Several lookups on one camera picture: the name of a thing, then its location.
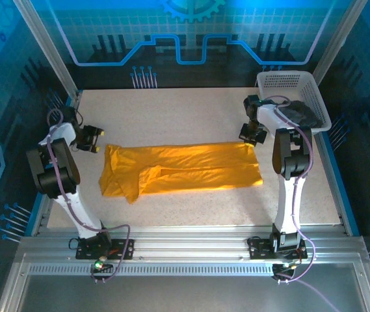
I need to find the white perforated plastic basket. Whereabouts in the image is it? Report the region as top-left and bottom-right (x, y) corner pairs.
(256, 70), (332, 133)

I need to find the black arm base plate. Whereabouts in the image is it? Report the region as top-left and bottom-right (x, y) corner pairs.
(75, 239), (135, 261)
(247, 236), (309, 261)

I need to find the yellow t-shirt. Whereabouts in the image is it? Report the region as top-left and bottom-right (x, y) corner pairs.
(98, 141), (264, 205)

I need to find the aluminium frame post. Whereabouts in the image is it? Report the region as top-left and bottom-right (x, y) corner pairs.
(12, 0), (83, 99)
(311, 0), (369, 86)

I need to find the aluminium frame rail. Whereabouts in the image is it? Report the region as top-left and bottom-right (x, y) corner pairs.
(0, 223), (370, 312)

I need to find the purple cable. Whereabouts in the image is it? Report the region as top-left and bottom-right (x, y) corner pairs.
(46, 108), (131, 283)
(261, 95), (342, 312)

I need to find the dark grey t-shirt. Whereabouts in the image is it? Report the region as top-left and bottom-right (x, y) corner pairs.
(280, 99), (324, 129)

